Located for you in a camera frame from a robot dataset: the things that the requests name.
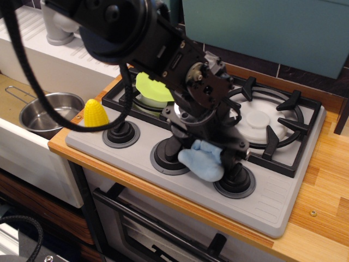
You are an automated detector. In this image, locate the black braided cable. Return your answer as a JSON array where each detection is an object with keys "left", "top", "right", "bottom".
[{"left": 0, "top": 0, "right": 136, "bottom": 262}]

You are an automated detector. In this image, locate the black stove knob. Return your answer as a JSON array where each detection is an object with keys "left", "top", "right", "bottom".
[
  {"left": 102, "top": 121, "right": 141, "bottom": 149},
  {"left": 213, "top": 163, "right": 256, "bottom": 199},
  {"left": 150, "top": 138, "right": 189, "bottom": 176}
]

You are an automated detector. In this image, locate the lime green plastic plate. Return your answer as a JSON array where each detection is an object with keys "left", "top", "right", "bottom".
[{"left": 135, "top": 72, "right": 174, "bottom": 102}]

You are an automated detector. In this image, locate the black left stove knob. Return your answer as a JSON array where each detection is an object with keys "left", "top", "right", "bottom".
[{"left": 102, "top": 121, "right": 141, "bottom": 149}]

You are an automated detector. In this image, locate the grey toy stove top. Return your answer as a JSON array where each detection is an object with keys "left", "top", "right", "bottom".
[{"left": 64, "top": 71, "right": 327, "bottom": 240}]

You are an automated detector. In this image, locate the white right burner disc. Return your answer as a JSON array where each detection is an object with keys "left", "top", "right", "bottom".
[{"left": 235, "top": 99, "right": 288, "bottom": 144}]

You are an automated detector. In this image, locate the teal cabinet box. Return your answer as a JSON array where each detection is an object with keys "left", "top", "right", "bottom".
[{"left": 182, "top": 1, "right": 348, "bottom": 79}]

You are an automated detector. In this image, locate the white left burner disc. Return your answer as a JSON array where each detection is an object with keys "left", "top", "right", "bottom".
[{"left": 133, "top": 94, "right": 173, "bottom": 116}]

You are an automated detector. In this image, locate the black middle stove knob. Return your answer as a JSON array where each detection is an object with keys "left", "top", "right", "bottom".
[{"left": 150, "top": 138, "right": 189, "bottom": 176}]

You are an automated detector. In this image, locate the black burner grate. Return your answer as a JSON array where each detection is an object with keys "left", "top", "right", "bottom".
[
  {"left": 101, "top": 67, "right": 191, "bottom": 137},
  {"left": 229, "top": 77, "right": 326, "bottom": 179}
]

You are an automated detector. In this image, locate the black left burner grate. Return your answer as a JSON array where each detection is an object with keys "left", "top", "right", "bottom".
[{"left": 101, "top": 67, "right": 191, "bottom": 137}]

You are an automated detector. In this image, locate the black right burner grate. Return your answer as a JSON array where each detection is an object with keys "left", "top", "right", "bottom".
[{"left": 229, "top": 77, "right": 326, "bottom": 179}]

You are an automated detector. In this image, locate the grey toy faucet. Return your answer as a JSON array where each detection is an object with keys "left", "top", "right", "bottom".
[{"left": 40, "top": 1, "right": 79, "bottom": 46}]

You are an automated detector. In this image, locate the yellow toy corn cob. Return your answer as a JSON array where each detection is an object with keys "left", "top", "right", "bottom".
[{"left": 84, "top": 99, "right": 109, "bottom": 127}]

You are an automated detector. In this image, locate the stainless steel pot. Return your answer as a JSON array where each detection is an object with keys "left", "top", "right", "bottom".
[{"left": 5, "top": 86, "right": 85, "bottom": 140}]

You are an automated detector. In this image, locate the black right stove knob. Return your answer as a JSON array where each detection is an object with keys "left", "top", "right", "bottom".
[{"left": 213, "top": 163, "right": 256, "bottom": 199}]

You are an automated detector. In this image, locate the toy oven door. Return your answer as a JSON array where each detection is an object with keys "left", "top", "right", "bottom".
[{"left": 91, "top": 183, "right": 278, "bottom": 261}]

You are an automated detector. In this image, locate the white toy sink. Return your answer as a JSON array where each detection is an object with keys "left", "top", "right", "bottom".
[{"left": 1, "top": 6, "right": 119, "bottom": 208}]

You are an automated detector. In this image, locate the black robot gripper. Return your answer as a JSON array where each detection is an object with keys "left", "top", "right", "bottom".
[{"left": 162, "top": 97, "right": 250, "bottom": 177}]

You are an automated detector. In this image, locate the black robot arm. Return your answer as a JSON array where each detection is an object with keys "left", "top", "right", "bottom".
[{"left": 45, "top": 1, "right": 249, "bottom": 183}]

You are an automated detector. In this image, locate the light blue stuffed hippo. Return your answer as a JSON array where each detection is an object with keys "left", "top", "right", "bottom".
[{"left": 178, "top": 140, "right": 225, "bottom": 182}]

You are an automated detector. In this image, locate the white burner disc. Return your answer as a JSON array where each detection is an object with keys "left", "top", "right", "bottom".
[
  {"left": 133, "top": 94, "right": 173, "bottom": 116},
  {"left": 235, "top": 99, "right": 288, "bottom": 144}
]

